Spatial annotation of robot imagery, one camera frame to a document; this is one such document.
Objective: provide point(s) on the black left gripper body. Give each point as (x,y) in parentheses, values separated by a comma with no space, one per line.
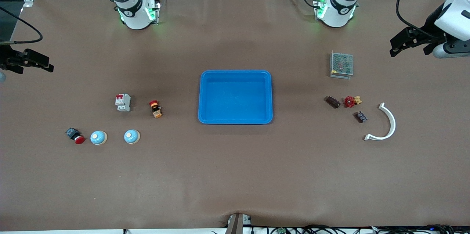
(429,27)

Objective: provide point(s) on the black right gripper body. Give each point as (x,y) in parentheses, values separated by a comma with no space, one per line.
(7,58)

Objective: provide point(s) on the small black connector block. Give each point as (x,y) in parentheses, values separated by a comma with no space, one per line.
(360,116)

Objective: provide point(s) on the dark brown relay block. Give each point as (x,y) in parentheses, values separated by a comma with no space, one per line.
(332,101)

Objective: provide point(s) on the blue bell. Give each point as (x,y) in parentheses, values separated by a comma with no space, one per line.
(98,137)
(132,136)

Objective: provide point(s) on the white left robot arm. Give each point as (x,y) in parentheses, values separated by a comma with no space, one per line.
(336,17)

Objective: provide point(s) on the blue plastic tray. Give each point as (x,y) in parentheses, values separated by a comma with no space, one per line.
(235,98)

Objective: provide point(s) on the metal mesh power supply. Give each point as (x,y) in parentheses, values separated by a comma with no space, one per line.
(341,64)

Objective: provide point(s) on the red mushroom push button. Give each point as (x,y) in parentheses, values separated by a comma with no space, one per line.
(75,135)

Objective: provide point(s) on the brass valve red handwheel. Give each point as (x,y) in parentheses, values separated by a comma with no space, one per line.
(349,101)

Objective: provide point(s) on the white curved plastic clamp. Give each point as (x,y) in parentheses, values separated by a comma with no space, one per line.
(393,123)

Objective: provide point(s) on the red yellow push button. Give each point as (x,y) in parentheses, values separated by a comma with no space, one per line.
(155,109)

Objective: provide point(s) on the white circuit breaker red switch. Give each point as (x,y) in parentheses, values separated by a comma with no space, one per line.
(123,102)

